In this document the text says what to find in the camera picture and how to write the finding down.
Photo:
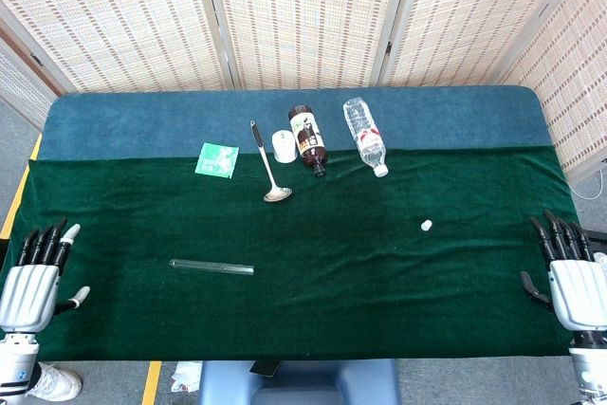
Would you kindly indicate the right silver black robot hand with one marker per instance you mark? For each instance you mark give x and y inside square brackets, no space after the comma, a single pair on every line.
[581,291]

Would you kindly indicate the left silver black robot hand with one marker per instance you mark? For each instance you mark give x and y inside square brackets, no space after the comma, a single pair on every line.
[28,293]

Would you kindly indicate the small white cap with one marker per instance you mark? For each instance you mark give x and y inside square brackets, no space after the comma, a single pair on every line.
[427,226]

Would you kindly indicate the clear glass test tube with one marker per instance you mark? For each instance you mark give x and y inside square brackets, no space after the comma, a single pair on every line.
[213,267]

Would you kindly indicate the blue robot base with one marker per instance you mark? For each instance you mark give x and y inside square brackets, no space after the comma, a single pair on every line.
[299,383]

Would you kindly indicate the white shoe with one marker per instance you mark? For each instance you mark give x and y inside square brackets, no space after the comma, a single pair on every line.
[601,266]

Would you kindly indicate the white sneaker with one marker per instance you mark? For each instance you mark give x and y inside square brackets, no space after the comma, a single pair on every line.
[57,383]

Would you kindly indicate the crumpled white paper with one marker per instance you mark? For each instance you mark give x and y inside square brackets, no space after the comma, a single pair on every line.
[187,374]

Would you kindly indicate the woven folding screen panel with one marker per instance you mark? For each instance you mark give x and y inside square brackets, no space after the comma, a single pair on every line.
[303,21]
[19,87]
[474,21]
[118,21]
[569,92]

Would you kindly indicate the blue table cover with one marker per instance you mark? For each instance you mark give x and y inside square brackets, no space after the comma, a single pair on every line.
[142,125]

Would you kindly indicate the green sachet packet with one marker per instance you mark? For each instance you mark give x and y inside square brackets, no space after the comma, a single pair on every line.
[215,160]

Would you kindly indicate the flat black object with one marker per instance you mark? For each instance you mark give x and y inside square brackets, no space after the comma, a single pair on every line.
[264,367]

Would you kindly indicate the dark green velvet cloth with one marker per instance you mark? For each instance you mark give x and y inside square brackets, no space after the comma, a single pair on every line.
[332,258]

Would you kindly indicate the clear plastic water bottle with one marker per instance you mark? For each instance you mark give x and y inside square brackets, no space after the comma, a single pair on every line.
[365,134]

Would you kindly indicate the white plastic cup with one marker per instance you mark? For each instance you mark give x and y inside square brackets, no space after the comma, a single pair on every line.
[284,148]

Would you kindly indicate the brown glass bottle with label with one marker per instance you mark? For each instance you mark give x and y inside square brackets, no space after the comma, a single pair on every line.
[307,139]

